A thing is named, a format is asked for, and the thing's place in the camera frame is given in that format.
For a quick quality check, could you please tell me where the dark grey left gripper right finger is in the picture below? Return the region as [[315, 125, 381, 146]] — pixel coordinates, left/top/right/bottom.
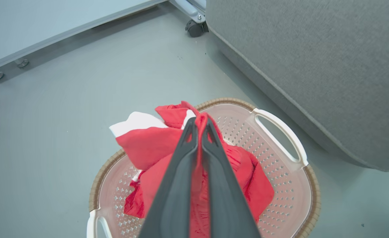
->
[[201, 118, 262, 238]]

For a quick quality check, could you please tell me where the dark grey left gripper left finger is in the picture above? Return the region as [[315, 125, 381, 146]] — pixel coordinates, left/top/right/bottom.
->
[[138, 117, 199, 238]]

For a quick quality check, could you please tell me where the red and white garment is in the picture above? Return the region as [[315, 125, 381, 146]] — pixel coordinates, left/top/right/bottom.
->
[[109, 101, 275, 238]]

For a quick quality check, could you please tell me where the cream perforated laundry basket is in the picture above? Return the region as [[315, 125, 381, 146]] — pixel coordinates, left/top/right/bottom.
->
[[87, 98, 321, 238]]

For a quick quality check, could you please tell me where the grey fabric sofa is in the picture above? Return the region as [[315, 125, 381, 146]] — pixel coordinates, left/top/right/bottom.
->
[[205, 0, 389, 172]]

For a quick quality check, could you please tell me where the black caster under forked foot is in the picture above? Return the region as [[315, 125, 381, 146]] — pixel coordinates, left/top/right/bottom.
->
[[185, 19, 209, 38]]

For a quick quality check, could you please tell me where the grey forked partition foot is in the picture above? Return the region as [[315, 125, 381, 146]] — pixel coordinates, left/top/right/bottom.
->
[[169, 0, 207, 24]]

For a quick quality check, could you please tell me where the wide pale partition panel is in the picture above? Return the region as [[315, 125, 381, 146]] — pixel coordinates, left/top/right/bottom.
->
[[0, 0, 167, 75]]

